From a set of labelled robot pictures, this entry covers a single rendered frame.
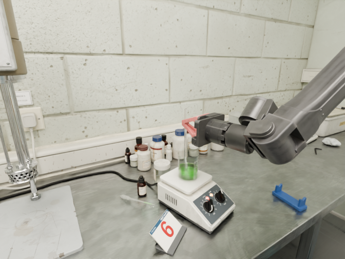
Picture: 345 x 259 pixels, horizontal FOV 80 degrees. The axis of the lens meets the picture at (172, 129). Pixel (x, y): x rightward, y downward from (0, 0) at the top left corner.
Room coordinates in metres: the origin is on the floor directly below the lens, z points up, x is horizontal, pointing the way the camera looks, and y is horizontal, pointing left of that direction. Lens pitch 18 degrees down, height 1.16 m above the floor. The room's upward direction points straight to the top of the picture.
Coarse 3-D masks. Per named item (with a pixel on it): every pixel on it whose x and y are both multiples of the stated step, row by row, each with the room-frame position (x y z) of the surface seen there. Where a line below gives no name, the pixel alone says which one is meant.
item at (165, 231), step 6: (168, 216) 0.44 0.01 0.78; (162, 222) 0.42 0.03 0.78; (168, 222) 0.43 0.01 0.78; (174, 222) 0.44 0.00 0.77; (162, 228) 0.41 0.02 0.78; (168, 228) 0.42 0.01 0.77; (174, 228) 0.42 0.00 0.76; (156, 234) 0.39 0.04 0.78; (162, 234) 0.39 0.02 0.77; (168, 234) 0.40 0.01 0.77; (162, 240) 0.38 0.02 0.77; (168, 240) 0.39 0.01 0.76
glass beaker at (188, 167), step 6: (180, 150) 0.57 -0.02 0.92; (186, 150) 0.58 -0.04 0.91; (192, 150) 0.58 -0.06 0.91; (180, 156) 0.52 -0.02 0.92; (186, 156) 0.58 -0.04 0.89; (192, 156) 0.57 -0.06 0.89; (198, 156) 0.54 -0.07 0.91; (180, 162) 0.53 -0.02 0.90; (186, 162) 0.52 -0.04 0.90; (192, 162) 0.52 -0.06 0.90; (180, 168) 0.53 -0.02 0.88; (186, 168) 0.52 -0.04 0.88; (192, 168) 0.52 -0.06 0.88; (180, 174) 0.53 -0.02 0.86; (186, 174) 0.52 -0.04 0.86; (192, 174) 0.52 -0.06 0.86; (186, 180) 0.52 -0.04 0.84; (192, 180) 0.52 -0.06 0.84
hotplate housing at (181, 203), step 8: (160, 184) 0.54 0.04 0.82; (168, 184) 0.53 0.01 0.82; (208, 184) 0.53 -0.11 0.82; (160, 192) 0.54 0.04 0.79; (168, 192) 0.51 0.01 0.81; (176, 192) 0.50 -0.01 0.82; (200, 192) 0.50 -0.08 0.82; (224, 192) 0.53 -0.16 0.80; (160, 200) 0.54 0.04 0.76; (168, 200) 0.51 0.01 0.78; (176, 200) 0.49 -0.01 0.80; (184, 200) 0.47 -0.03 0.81; (192, 200) 0.46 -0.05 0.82; (232, 200) 0.51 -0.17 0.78; (176, 208) 0.49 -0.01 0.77; (184, 208) 0.47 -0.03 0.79; (192, 208) 0.45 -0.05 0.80; (232, 208) 0.49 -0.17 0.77; (184, 216) 0.47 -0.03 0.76; (192, 216) 0.45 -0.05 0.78; (200, 216) 0.43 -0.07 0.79; (224, 216) 0.46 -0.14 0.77; (200, 224) 0.43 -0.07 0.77; (208, 224) 0.42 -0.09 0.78; (216, 224) 0.43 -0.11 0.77; (208, 232) 0.42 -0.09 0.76
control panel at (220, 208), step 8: (216, 184) 0.54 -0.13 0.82; (208, 192) 0.51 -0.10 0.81; (216, 192) 0.52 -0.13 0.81; (200, 200) 0.47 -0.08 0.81; (216, 200) 0.49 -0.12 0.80; (200, 208) 0.45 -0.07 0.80; (216, 208) 0.47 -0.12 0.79; (224, 208) 0.47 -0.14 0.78; (208, 216) 0.44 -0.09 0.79; (216, 216) 0.44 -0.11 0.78
